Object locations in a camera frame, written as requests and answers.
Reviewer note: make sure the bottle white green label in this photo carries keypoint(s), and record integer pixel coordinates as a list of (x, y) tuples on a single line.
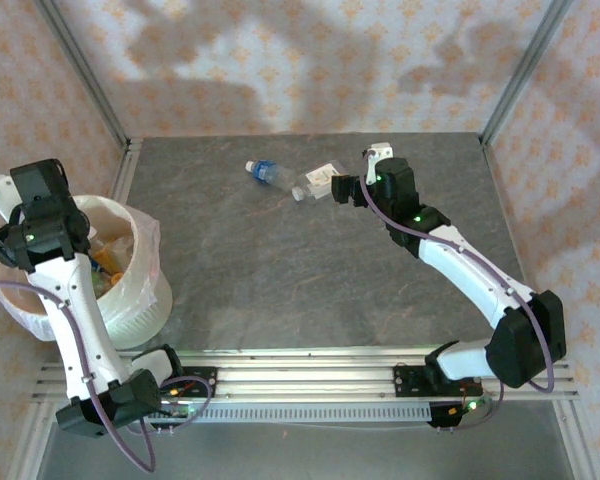
[(320, 177)]

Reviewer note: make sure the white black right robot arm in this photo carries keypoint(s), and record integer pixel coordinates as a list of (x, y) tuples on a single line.
[(470, 265)]

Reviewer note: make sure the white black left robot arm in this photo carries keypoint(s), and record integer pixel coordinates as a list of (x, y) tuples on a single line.
[(80, 320)]

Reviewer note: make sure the translucent plastic bin liner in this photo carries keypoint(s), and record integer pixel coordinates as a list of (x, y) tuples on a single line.
[(147, 235)]

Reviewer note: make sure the white plastic waste bin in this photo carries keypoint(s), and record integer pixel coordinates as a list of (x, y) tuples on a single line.
[(150, 320)]

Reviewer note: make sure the blue label water bottle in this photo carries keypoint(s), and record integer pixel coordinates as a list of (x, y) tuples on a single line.
[(267, 171)]

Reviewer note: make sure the grey metal front panel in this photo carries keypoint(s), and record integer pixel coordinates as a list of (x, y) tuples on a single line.
[(305, 450)]

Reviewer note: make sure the aluminium frame post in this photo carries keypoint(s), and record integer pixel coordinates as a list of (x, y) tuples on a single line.
[(86, 75), (522, 75)]

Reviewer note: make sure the aluminium mounting rail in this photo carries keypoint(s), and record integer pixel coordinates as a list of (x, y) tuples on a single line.
[(305, 377)]

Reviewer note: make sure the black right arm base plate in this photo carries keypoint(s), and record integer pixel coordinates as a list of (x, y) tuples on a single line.
[(410, 382)]

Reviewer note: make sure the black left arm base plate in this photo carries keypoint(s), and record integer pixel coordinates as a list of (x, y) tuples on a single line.
[(202, 382)]

